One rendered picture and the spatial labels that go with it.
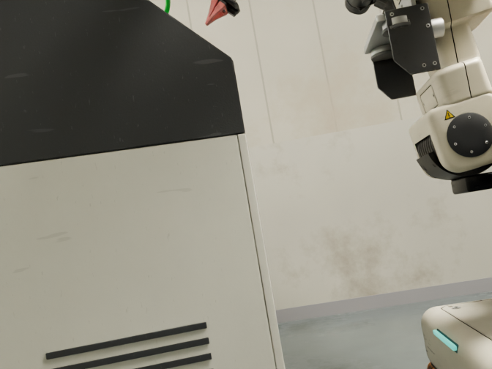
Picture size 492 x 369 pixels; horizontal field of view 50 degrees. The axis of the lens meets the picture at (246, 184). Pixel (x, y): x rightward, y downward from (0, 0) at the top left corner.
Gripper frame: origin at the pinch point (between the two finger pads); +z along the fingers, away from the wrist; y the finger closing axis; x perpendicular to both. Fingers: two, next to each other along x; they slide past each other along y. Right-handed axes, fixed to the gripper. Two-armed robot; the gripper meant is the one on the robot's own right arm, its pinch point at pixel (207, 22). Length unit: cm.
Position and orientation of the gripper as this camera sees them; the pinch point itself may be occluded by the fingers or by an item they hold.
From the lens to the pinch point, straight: 166.3
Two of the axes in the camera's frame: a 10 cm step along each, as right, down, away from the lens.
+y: -8.0, -5.9, 1.2
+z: -6.0, 8.0, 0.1
